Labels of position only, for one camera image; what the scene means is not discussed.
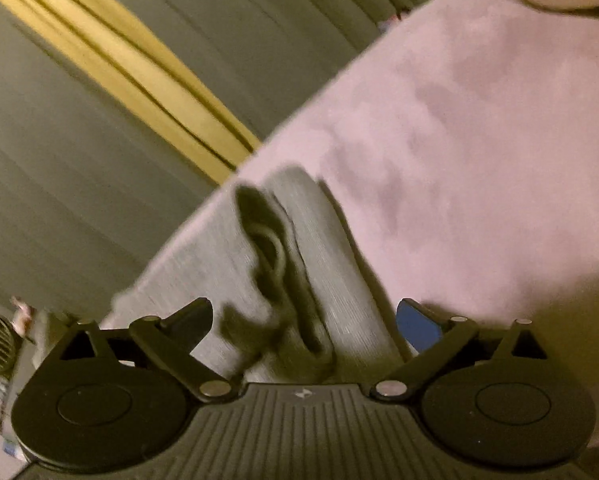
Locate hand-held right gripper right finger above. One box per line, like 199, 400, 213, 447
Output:
371, 298, 549, 402

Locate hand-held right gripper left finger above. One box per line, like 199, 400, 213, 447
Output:
58, 298, 234, 402

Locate grey pants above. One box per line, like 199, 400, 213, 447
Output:
100, 165, 406, 387

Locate grey curtain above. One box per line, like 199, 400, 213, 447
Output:
0, 0, 225, 321
70, 0, 460, 151

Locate yellow curtain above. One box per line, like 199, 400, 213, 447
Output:
0, 0, 261, 185

